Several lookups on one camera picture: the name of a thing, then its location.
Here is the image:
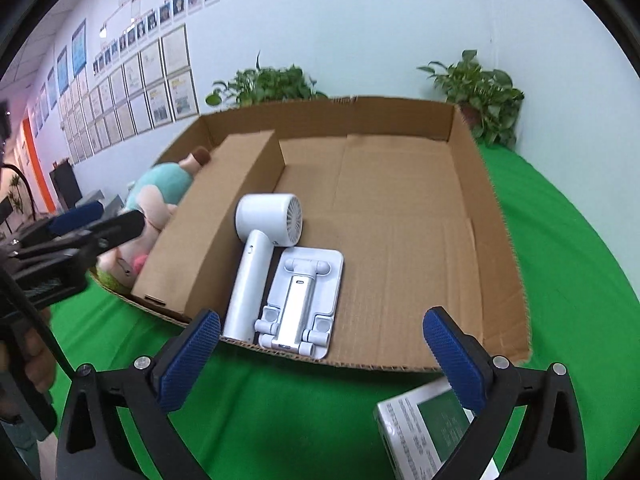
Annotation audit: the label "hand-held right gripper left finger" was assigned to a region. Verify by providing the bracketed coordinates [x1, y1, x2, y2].
[54, 308, 222, 480]

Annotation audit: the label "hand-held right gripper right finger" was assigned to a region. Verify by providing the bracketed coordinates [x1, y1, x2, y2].
[422, 306, 587, 480]

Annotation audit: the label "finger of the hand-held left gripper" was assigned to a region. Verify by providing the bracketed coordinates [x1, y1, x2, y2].
[20, 201, 106, 247]
[62, 209, 146, 257]

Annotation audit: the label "pink and teal plush toy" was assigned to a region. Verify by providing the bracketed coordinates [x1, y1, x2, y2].
[97, 146, 213, 291]

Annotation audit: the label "white and green packet box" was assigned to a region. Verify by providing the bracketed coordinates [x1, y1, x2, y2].
[374, 377, 501, 480]

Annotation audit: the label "white handheld fan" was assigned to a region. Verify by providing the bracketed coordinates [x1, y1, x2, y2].
[222, 192, 304, 343]

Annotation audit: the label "white folding phone stand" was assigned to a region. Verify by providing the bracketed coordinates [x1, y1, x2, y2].
[253, 246, 346, 359]

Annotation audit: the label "large cardboard box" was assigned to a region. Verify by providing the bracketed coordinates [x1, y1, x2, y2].
[90, 95, 533, 373]

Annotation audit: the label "person's left hand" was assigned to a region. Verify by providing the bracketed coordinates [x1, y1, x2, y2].
[0, 306, 58, 397]

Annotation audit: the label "black cabinet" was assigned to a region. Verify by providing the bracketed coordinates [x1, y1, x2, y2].
[49, 158, 83, 211]

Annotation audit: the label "green tablecloth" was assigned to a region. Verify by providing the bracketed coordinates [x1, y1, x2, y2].
[47, 147, 640, 480]

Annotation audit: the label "bushy green potted plant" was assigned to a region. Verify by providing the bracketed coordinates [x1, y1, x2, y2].
[205, 51, 328, 107]

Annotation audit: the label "small green potted plant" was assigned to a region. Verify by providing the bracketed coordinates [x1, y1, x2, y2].
[417, 50, 526, 150]

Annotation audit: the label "group of framed wall certificates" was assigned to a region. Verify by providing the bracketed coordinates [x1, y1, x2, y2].
[32, 24, 200, 166]

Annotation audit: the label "blue wall posters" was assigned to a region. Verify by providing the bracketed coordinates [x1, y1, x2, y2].
[30, 19, 88, 126]

